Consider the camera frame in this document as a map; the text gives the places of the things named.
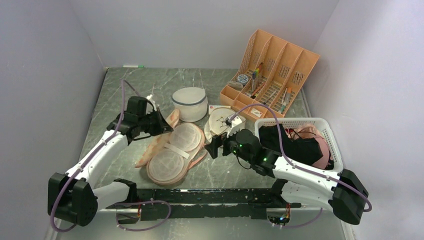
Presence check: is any multicolour marker pen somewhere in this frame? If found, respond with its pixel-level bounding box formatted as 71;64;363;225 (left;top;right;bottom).
251;68;260;92

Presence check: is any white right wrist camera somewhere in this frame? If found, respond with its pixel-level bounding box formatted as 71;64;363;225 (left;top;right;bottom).
225;113;245;138

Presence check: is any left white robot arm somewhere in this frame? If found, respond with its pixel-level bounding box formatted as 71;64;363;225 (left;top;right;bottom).
47;95;173;232

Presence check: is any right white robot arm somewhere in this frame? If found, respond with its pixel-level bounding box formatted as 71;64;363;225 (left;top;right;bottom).
205;129;372;225

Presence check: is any green white marker pen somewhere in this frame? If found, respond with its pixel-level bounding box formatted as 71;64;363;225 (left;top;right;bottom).
122;64;145;69

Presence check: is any orange plastic file organizer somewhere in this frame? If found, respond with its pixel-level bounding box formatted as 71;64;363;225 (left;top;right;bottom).
219;29;320;121

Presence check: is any tulip print mesh laundry bag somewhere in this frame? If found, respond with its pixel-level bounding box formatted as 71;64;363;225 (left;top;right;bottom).
135;108;207;185

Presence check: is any orange capped pen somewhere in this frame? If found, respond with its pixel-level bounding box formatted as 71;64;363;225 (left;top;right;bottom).
282;87;292;106

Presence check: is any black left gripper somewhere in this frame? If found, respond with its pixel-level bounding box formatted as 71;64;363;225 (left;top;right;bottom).
138;107;174;137

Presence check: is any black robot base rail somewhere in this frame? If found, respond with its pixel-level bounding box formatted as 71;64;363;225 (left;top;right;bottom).
125;188;301;221

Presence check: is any small white red card box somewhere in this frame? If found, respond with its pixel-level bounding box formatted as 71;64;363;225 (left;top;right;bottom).
208;105;231;115

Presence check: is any white blue-trimmed mesh laundry bag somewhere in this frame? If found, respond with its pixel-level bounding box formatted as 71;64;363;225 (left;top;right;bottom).
171;87;209;123

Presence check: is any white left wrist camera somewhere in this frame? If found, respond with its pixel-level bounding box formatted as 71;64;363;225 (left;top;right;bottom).
146;94;157;113

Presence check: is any dusty pink bra cup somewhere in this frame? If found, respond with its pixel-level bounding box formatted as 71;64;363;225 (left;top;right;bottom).
312;137;331;170

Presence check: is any blue white round tin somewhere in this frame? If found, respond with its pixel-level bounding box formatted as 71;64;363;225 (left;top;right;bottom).
236;74;250;86

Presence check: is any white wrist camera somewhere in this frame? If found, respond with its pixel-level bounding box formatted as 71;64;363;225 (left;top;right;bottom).
146;94;157;113
225;113;245;138

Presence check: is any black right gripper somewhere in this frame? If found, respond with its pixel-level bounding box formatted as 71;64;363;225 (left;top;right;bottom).
204;125;254;164

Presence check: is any cream embroidered mesh laundry bag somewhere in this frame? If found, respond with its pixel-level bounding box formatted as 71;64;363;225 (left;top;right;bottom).
204;107;236;143

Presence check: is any white plastic laundry basket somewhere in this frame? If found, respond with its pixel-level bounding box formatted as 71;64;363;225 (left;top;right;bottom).
254;117;344;173

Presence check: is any black bra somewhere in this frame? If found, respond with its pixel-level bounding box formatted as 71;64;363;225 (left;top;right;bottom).
258;124;322;166

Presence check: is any pink satin bra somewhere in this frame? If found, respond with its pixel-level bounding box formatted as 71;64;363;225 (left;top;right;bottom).
284;123;325;141

